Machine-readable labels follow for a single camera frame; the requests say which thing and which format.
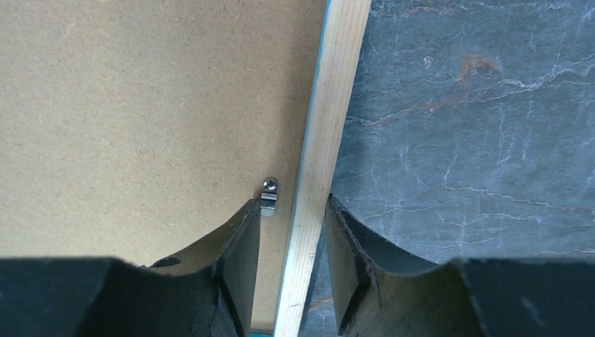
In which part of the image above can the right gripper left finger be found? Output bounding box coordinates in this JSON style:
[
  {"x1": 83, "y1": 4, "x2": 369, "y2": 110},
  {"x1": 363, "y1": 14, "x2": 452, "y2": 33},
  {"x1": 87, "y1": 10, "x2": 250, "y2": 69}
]
[{"x1": 1, "y1": 199, "x2": 261, "y2": 336}]

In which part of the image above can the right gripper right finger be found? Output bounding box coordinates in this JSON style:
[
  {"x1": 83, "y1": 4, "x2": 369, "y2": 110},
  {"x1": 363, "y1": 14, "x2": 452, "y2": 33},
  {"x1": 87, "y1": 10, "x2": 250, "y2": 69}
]
[{"x1": 325, "y1": 197, "x2": 594, "y2": 336}]

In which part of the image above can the brown cardboard backing board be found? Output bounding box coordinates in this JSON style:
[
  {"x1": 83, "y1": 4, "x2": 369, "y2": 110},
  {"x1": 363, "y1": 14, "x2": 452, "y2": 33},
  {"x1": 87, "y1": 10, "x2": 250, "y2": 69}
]
[{"x1": 1, "y1": 1, "x2": 326, "y2": 330}]

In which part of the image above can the wooden picture frame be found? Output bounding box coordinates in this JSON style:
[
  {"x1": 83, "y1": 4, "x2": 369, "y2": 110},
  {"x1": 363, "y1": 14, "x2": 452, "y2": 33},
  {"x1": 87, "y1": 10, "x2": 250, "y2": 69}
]
[{"x1": 251, "y1": 1, "x2": 370, "y2": 336}]

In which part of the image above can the metal frame retaining clip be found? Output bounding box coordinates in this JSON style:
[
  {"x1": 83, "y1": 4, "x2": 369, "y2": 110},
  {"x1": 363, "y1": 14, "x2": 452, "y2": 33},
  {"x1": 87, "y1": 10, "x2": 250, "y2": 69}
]
[{"x1": 260, "y1": 177, "x2": 279, "y2": 217}]

